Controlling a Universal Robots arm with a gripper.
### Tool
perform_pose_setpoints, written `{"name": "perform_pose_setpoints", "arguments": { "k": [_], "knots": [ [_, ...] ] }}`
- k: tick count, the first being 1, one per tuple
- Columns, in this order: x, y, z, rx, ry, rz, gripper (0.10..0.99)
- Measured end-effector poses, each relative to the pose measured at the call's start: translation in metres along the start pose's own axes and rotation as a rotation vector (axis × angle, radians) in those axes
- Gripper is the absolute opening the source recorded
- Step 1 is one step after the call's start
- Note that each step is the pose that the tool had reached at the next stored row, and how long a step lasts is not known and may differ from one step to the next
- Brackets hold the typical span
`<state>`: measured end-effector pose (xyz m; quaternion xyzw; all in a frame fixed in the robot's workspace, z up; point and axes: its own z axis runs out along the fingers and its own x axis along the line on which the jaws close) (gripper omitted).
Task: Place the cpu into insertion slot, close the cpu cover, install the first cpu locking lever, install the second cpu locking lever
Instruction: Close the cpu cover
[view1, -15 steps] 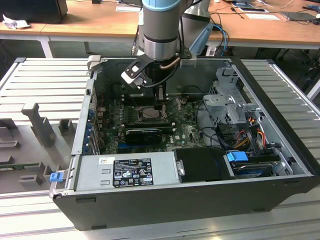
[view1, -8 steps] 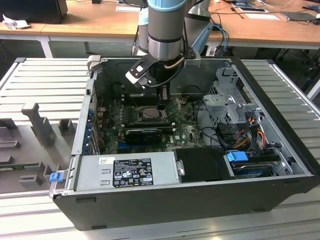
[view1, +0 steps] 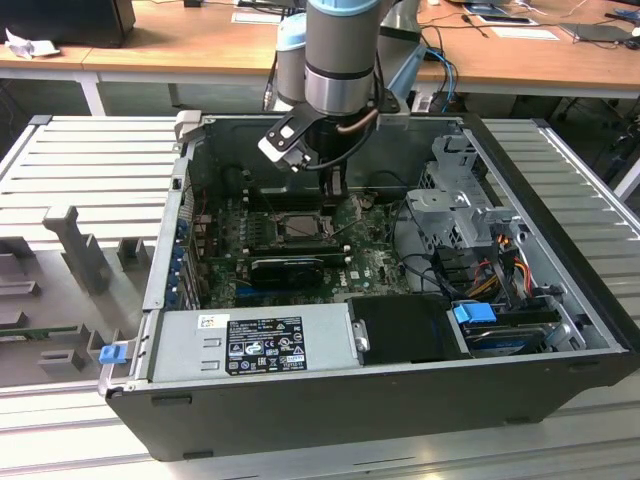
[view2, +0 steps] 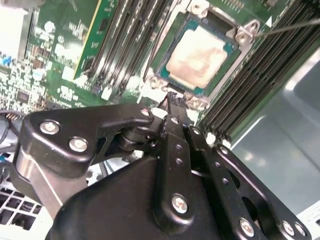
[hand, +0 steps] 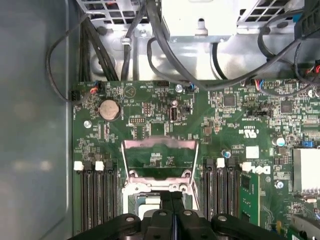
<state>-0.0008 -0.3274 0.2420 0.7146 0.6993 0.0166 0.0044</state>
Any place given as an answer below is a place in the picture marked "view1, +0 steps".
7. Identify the metal socket cover frame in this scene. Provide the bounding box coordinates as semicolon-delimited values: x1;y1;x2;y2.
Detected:
274;213;332;244

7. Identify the black RAM slot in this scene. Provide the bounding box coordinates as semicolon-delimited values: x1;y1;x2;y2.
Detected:
249;203;324;213
249;246;345;257
248;196;324;207
249;241;342;251

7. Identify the CPU socket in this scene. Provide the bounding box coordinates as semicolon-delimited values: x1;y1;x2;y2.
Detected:
272;212;335;245

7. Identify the blue expansion slot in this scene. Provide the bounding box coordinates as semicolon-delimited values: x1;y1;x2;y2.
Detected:
234;284;326;304

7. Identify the green motherboard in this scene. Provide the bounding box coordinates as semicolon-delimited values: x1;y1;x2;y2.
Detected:
192;192;416;309

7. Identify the gray metal drive cage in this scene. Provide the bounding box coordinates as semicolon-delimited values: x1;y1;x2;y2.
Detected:
403;133;531;251

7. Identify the black graphics card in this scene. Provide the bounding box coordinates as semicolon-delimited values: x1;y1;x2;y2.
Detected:
248;256;325;290

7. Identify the gray case latch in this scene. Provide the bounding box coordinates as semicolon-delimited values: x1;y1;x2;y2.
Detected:
174;110;204;149

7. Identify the white paper sheet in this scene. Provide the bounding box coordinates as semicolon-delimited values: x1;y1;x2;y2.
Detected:
492;25;561;41
231;10;281;25

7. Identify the wooden desk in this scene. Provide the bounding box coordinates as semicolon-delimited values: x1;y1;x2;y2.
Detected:
0;0;640;119

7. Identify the black plastic shroud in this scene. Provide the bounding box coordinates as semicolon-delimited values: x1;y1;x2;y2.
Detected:
344;293;474;366

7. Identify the gray power supply unit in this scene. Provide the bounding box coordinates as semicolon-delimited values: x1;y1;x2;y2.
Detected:
147;302;361;384

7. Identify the hard disk drive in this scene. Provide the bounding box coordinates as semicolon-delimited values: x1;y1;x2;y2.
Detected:
459;319;551;359

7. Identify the black PC case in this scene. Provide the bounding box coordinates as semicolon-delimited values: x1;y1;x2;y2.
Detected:
97;110;632;462

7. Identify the black box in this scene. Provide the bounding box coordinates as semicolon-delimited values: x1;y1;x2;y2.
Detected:
0;0;136;49

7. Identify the dark tablet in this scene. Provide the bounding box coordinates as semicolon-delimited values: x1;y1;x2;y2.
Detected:
559;22;636;44

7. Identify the blue plastic latch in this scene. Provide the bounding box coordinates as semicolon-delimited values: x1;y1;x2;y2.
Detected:
98;344;126;366

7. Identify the gray parts rack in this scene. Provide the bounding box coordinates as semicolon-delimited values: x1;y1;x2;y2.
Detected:
0;204;151;389

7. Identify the crumpled white paper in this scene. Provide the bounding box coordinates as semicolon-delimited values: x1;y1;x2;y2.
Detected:
4;27;61;60

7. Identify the green RAM stick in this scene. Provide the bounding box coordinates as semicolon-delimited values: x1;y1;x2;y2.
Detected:
0;324;81;344

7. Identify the copper braided cable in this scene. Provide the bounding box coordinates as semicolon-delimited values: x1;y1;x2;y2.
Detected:
337;112;377;135

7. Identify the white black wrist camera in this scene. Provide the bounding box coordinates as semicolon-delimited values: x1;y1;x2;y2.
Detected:
257;112;315;174

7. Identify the gray camera bracket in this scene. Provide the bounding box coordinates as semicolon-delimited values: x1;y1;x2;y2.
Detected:
377;89;412;129

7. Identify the black cable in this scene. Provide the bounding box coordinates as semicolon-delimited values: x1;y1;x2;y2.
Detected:
389;202;451;296

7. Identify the blue cable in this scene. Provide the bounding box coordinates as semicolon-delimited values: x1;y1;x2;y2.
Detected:
424;47;461;109

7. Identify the yellow wire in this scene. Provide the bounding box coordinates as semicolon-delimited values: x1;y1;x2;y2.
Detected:
467;277;504;299

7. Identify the orange wire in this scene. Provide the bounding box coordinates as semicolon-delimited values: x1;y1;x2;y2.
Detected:
512;252;532;299

